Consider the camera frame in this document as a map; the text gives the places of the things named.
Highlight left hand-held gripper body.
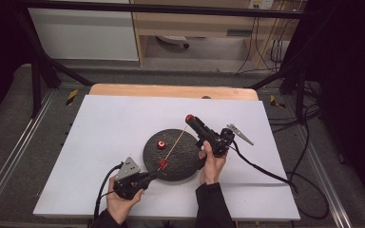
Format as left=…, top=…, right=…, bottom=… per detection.
left=113, top=156, right=149, bottom=200

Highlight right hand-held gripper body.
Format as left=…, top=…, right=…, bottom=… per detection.
left=197, top=123, right=255, bottom=159

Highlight thin bamboo skewer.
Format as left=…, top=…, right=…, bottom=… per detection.
left=156, top=125, right=188, bottom=174

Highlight round black stone plate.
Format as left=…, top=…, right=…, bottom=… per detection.
left=143, top=128, right=205, bottom=182

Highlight person's left hand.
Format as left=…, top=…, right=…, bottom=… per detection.
left=106, top=175, right=145, bottom=226

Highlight person's right hand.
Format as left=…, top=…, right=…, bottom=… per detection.
left=198, top=140, right=228, bottom=185

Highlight wooden table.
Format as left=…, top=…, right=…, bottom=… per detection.
left=88, top=83, right=259, bottom=102

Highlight white board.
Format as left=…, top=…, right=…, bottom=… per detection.
left=32, top=94, right=301, bottom=221

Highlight yellow black tape strip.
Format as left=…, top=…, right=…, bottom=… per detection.
left=269, top=94, right=286, bottom=109
left=65, top=88, right=79, bottom=106

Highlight grey chair base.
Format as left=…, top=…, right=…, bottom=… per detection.
left=156, top=34, right=190, bottom=50

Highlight light wooden desk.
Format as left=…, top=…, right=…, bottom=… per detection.
left=129, top=0, right=305, bottom=69

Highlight white power strip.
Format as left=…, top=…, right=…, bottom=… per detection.
left=248, top=0, right=275, bottom=10

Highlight white cabinet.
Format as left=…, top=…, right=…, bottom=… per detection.
left=28, top=8, right=140, bottom=62

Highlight left hand-held gripper black cable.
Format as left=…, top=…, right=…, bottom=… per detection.
left=93, top=161, right=125, bottom=221

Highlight hand-held gripper black cable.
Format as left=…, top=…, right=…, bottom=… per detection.
left=93, top=161, right=125, bottom=221
left=229, top=104, right=330, bottom=220

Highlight right hand-held gripper black cable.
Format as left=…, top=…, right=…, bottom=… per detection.
left=229, top=104, right=330, bottom=220

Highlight black floor cables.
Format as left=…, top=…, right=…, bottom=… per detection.
left=267, top=79, right=321, bottom=134

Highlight hanging black cables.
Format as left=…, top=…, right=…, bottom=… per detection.
left=236, top=15, right=286, bottom=75

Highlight aluminium rail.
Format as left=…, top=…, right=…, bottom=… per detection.
left=0, top=89, right=56, bottom=210
left=294, top=126, right=353, bottom=228

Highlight black metal frame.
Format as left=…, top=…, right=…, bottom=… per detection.
left=12, top=0, right=322, bottom=120

